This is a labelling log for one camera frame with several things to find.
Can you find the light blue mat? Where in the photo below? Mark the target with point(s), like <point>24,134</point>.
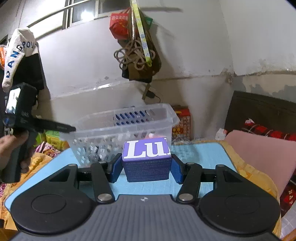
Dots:
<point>208,155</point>

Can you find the orange floral blanket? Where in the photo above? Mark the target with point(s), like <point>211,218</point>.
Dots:
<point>43,154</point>

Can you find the dark wooden headboard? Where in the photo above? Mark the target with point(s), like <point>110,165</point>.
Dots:
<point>273,113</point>

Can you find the purple Lux soap box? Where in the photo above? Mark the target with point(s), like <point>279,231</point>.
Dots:
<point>146,160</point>

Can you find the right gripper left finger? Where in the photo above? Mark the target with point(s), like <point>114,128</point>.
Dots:
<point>66,199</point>

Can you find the white printed cap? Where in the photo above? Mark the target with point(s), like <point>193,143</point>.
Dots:
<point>22,44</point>

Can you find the black charger with cable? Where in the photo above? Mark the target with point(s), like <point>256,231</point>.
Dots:
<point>153,96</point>

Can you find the person left hand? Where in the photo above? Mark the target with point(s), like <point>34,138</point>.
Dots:
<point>11,142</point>

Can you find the red gift carton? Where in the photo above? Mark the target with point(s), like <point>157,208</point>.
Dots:
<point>182,131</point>

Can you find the red plaid cloth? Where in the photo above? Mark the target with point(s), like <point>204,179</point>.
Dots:
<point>251,127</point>

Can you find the pink pillow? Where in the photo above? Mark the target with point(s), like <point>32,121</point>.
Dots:
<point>273,156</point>

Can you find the pink red tissue pack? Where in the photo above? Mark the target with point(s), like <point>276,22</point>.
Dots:
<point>153,135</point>

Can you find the brown hanging bag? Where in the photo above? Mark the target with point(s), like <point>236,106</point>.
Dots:
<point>132,60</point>

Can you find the clear plastic perforated basket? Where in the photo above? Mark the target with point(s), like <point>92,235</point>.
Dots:
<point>97,139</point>

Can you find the green yellow lidded box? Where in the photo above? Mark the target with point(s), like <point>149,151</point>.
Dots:
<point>53,138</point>

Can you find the red hanging bag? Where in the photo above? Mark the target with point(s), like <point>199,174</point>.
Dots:
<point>123,25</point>

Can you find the black hanging garment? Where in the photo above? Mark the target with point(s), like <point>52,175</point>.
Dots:
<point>30,71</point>

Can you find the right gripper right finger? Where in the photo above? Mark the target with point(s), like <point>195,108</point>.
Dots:
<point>225,200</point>

